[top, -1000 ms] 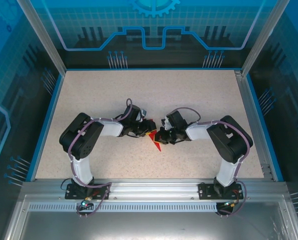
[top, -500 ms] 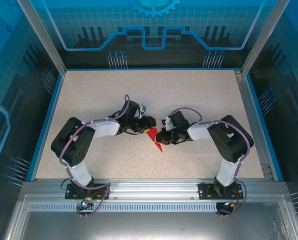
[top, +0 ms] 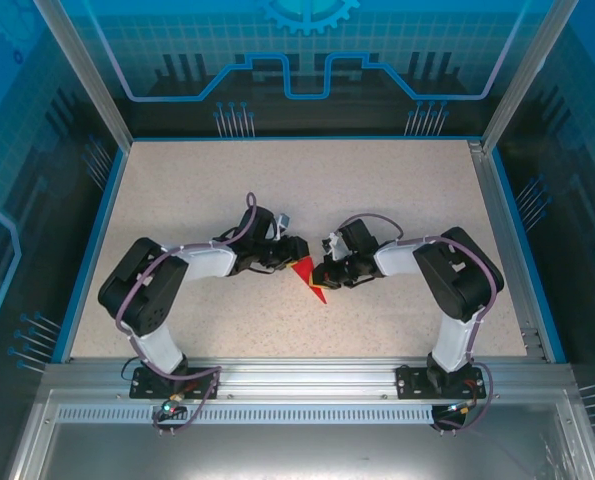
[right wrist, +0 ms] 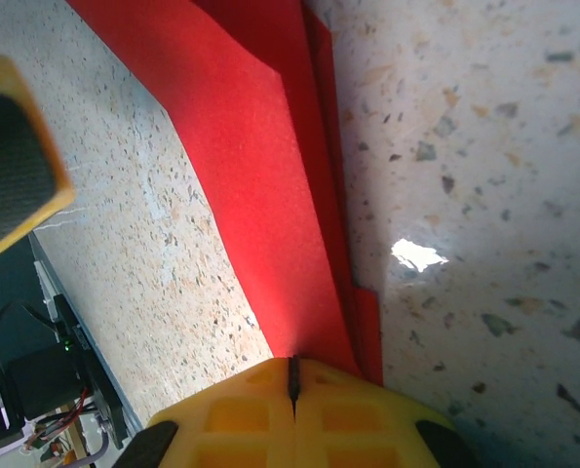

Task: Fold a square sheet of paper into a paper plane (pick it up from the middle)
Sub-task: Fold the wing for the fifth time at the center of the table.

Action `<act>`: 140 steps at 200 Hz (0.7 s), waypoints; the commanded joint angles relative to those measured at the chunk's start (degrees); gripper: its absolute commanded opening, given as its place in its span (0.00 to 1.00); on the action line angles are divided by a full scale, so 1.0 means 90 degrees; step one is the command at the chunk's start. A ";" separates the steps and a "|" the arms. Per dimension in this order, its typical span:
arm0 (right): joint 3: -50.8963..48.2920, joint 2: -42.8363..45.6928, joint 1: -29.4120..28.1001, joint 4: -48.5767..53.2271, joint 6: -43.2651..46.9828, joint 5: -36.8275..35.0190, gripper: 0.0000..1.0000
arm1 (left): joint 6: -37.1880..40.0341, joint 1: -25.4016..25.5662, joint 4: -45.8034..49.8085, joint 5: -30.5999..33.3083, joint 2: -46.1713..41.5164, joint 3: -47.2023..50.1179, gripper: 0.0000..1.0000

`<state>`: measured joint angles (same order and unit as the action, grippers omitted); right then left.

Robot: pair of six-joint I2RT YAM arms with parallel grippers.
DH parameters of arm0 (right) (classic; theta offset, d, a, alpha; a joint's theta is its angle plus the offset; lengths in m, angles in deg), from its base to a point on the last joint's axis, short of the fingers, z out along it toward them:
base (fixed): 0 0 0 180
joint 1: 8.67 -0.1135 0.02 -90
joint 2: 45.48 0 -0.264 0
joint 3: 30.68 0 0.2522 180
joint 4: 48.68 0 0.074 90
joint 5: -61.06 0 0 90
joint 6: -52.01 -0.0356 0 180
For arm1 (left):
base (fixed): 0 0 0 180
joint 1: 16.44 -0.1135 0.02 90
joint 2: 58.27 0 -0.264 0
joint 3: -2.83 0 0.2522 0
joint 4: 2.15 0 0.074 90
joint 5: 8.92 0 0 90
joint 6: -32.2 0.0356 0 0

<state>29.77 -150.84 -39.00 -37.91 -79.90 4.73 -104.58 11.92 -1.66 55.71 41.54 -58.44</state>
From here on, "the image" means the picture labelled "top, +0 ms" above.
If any red paper sheet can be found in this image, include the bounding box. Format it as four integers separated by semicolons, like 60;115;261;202
290;255;330;306

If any grey metal tray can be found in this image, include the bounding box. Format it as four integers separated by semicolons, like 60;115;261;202
6;389;595;480

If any aluminium frame beam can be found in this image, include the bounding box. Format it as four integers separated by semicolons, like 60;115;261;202
40;356;578;401

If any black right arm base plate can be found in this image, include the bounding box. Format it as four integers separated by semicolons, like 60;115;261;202
395;363;487;401

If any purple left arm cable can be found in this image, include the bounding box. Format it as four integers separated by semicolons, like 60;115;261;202
114;192;258;437

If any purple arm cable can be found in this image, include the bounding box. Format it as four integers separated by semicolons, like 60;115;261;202
336;213;506;435
114;192;258;437

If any slotted aluminium cable duct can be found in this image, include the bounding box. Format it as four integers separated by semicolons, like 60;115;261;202
55;405;451;426

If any aluminium side rail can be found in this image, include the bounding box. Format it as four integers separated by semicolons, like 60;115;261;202
468;139;551;364

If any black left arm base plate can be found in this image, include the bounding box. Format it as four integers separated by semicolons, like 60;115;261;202
128;364;222;401

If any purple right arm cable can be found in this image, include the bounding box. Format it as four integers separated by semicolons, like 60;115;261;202
336;213;506;435

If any aluminium frame post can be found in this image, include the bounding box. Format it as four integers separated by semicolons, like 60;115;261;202
480;0;583;154
32;0;134;151

